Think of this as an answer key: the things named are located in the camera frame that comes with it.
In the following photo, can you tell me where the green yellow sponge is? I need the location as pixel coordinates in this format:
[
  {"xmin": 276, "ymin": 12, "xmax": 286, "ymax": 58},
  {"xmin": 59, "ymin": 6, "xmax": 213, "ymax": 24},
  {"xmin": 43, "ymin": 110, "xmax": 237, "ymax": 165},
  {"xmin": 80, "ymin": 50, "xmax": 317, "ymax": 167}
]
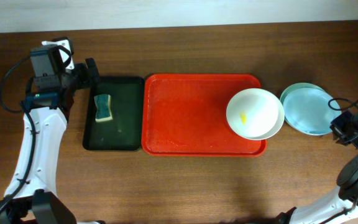
[{"xmin": 94, "ymin": 94, "xmax": 113, "ymax": 123}]

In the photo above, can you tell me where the light blue plate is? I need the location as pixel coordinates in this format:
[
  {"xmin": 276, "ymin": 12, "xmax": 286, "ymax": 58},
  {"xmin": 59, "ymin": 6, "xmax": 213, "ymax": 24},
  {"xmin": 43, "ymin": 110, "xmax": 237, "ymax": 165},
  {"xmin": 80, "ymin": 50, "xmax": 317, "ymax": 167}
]
[{"xmin": 283, "ymin": 88, "xmax": 341, "ymax": 136}]

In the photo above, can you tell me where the light green plate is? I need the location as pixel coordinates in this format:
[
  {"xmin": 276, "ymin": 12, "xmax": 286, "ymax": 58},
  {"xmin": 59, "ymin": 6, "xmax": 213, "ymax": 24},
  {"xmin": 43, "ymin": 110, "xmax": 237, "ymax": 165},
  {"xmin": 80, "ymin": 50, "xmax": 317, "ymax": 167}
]
[{"xmin": 280, "ymin": 82, "xmax": 324, "ymax": 104}]

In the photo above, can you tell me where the white plate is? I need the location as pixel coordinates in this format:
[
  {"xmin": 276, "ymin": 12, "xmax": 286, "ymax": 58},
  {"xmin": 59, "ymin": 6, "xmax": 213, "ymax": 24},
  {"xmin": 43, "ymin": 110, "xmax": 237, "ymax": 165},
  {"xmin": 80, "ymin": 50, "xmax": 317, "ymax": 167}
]
[{"xmin": 226, "ymin": 88, "xmax": 285, "ymax": 141}]

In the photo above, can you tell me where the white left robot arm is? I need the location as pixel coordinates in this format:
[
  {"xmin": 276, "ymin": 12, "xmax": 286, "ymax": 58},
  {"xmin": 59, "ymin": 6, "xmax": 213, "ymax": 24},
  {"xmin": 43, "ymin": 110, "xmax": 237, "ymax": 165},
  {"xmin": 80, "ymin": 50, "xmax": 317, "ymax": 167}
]
[{"xmin": 0, "ymin": 58, "xmax": 99, "ymax": 223}]

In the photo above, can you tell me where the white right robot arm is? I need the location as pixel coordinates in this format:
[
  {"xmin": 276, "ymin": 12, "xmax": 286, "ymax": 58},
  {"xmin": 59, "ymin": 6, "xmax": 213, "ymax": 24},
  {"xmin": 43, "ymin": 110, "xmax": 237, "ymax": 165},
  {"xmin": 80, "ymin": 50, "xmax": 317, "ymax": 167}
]
[{"xmin": 273, "ymin": 99, "xmax": 358, "ymax": 224}]

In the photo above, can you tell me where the black plastic tray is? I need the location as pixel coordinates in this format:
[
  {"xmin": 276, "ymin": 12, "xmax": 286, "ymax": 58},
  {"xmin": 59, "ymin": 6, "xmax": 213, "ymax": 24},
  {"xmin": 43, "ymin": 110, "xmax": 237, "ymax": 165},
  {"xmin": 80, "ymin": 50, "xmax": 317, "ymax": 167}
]
[{"xmin": 83, "ymin": 77, "xmax": 145, "ymax": 151}]

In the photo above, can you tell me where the red plastic tray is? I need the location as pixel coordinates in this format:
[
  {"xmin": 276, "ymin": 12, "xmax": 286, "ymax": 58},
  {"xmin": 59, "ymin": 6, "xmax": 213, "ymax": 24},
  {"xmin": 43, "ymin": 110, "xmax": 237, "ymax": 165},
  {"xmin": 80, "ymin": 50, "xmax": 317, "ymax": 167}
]
[{"xmin": 141, "ymin": 73, "xmax": 267, "ymax": 157}]

